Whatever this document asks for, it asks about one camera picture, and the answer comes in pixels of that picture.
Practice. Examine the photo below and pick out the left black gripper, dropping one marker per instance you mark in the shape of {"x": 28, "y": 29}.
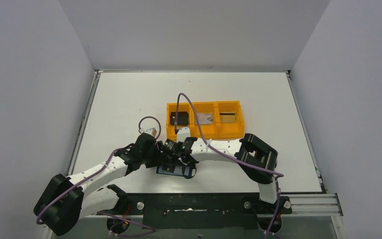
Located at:
{"x": 146, "y": 151}

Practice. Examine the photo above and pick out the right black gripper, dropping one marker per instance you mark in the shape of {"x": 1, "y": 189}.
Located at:
{"x": 175, "y": 159}

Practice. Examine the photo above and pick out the blue card holder wallet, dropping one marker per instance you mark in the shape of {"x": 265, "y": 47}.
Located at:
{"x": 174, "y": 171}

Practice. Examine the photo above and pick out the black cards stack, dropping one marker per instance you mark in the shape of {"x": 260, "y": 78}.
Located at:
{"x": 182, "y": 118}

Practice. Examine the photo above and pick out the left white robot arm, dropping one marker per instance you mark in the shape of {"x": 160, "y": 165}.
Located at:
{"x": 67, "y": 199}

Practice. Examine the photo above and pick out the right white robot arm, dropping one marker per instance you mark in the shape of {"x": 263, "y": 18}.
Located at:
{"x": 256, "y": 158}

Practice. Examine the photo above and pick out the silver card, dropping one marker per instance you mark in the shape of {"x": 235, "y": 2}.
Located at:
{"x": 204, "y": 118}

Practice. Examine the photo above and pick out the orange three-compartment tray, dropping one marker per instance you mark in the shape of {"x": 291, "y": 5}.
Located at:
{"x": 217, "y": 130}

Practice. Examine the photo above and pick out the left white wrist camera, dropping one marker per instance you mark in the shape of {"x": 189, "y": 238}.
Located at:
{"x": 151, "y": 131}

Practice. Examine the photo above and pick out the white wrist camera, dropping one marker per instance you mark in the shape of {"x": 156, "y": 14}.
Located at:
{"x": 183, "y": 133}
{"x": 151, "y": 131}

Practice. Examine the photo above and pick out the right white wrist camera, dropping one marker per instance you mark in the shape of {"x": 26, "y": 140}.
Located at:
{"x": 183, "y": 133}

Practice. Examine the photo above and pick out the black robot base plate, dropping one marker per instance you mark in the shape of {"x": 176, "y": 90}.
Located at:
{"x": 192, "y": 220}

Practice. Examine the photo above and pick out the aluminium frame rail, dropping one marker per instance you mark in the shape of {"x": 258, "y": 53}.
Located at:
{"x": 313, "y": 204}

